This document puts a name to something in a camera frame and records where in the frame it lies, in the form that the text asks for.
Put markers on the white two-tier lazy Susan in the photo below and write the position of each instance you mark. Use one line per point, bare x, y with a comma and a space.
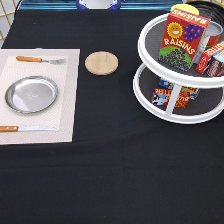
210, 101

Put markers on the red raisins box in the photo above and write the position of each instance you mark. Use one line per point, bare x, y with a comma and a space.
182, 35

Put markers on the red butter box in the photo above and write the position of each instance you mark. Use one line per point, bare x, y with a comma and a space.
212, 61

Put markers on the green yellow can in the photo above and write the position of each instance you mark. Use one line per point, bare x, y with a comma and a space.
184, 9

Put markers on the blue yellow small box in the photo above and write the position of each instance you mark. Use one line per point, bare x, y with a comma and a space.
193, 92

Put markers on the black ribbed bowl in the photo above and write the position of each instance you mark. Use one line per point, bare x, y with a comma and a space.
210, 10

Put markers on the red silver can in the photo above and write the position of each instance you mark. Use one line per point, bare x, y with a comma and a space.
214, 32

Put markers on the wooden handled fork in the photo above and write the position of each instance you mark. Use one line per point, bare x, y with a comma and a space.
40, 60

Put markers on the beige placemat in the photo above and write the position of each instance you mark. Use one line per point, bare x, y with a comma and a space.
60, 115

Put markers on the silver metal plate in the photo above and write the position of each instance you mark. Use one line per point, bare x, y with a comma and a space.
31, 94

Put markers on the wooden handled knife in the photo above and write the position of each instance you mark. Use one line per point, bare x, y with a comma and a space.
25, 128

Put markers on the red cow print box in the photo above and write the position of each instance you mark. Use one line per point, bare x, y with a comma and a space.
161, 97

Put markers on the round wooden coaster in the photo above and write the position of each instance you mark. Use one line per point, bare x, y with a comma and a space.
101, 63

